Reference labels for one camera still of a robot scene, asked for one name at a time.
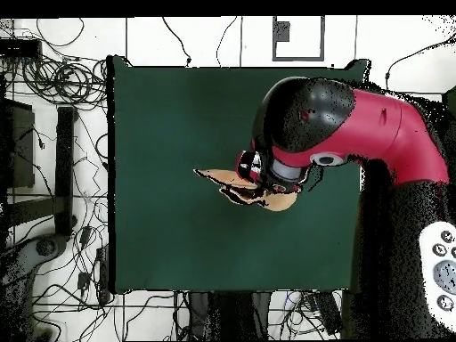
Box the tan terry towel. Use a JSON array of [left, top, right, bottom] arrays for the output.
[[193, 167, 299, 212]]

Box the dark green table cloth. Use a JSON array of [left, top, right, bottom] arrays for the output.
[[106, 54, 371, 295]]

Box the wide black power strip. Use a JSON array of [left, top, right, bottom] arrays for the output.
[[312, 291, 345, 337]]

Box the black stand base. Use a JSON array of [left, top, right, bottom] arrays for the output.
[[4, 105, 77, 238]]

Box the black box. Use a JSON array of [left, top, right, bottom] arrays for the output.
[[0, 98, 36, 189]]

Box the grey chair base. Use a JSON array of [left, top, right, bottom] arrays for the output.
[[0, 232, 69, 341]]

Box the black box device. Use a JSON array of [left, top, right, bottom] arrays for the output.
[[0, 37, 43, 60]]

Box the black floor cable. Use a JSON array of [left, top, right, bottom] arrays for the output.
[[161, 16, 192, 67], [216, 15, 238, 68]]

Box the grey floor frame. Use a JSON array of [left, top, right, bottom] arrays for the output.
[[272, 15, 326, 62]]

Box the black pedestal base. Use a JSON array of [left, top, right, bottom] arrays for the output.
[[186, 291, 273, 339]]

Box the black coiled cable bundle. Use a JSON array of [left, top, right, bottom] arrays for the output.
[[20, 56, 108, 108]]

